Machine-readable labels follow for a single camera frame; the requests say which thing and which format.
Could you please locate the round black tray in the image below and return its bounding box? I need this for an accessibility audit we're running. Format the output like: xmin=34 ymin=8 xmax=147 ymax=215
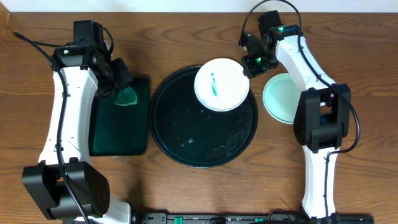
xmin=149 ymin=65 xmax=258 ymax=168

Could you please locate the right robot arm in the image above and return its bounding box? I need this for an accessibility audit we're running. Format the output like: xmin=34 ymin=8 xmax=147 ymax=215
xmin=238 ymin=11 xmax=351 ymax=221

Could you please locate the green scouring sponge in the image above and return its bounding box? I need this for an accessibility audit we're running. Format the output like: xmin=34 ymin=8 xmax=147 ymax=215
xmin=114 ymin=87 xmax=137 ymax=106

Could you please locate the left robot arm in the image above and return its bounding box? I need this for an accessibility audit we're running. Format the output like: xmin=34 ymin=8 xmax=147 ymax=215
xmin=22 ymin=43 xmax=134 ymax=223

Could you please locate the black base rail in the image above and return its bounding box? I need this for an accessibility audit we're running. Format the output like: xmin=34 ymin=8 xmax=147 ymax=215
xmin=133 ymin=212 xmax=375 ymax=224

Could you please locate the rectangular black water tray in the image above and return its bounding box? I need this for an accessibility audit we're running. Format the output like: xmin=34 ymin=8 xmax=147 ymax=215
xmin=88 ymin=77 xmax=150 ymax=156

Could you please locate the white plate with green stain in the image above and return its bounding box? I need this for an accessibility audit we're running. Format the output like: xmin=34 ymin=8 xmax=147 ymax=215
xmin=194 ymin=58 xmax=250 ymax=112

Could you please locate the mint green plate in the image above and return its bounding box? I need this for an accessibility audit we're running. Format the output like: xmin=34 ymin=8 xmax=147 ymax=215
xmin=262 ymin=73 xmax=301 ymax=124

